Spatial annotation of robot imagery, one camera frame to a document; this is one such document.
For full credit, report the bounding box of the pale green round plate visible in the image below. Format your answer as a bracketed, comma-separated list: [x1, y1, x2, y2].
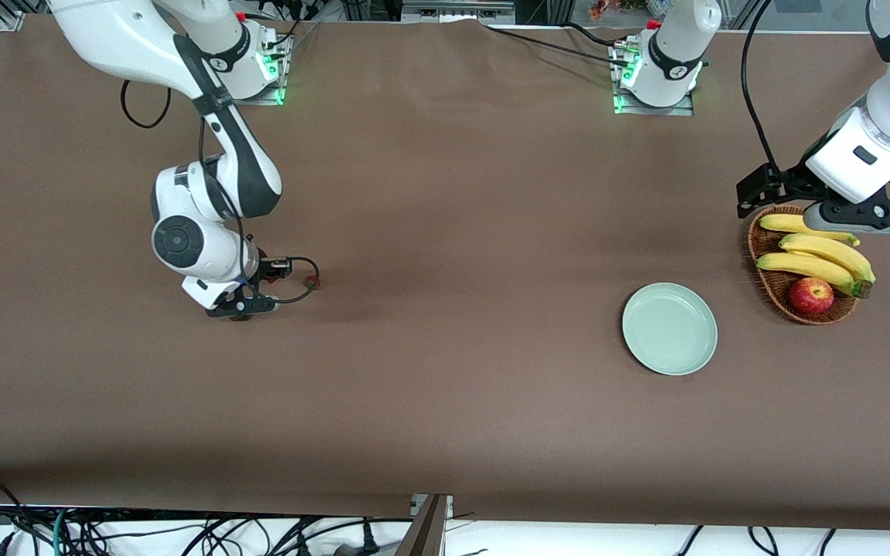
[621, 282, 718, 377]

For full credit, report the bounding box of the yellow banana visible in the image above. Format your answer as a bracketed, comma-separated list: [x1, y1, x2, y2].
[779, 233, 876, 285]
[759, 214, 861, 246]
[756, 253, 872, 299]

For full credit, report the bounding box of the brown woven wicker basket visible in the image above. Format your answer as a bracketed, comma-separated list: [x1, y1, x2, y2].
[747, 204, 859, 326]

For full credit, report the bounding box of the red apple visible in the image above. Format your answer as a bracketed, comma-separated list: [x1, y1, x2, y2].
[790, 278, 834, 315]

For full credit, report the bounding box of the brown table cloth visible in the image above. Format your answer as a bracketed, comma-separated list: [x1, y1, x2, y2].
[0, 14, 890, 534]

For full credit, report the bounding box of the orange patterned background object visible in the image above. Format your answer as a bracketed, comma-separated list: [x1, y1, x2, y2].
[590, 0, 647, 20]

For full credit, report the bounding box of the grey background device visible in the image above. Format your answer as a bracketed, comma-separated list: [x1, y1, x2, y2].
[403, 0, 515, 24]

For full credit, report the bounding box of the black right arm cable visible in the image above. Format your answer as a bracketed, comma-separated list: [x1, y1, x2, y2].
[121, 77, 321, 303]

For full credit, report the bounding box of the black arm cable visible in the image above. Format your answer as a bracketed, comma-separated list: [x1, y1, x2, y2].
[740, 0, 782, 178]
[121, 77, 321, 303]

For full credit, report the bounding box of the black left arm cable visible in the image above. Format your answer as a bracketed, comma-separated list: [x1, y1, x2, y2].
[740, 0, 782, 178]

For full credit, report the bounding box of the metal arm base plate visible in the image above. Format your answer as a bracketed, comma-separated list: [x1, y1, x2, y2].
[206, 83, 285, 106]
[613, 93, 695, 117]

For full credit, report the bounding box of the black cable on cloth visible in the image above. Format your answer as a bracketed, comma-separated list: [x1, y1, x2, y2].
[482, 25, 635, 69]

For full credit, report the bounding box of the brown wooden post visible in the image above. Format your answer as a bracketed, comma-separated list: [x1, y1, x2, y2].
[395, 494, 450, 556]

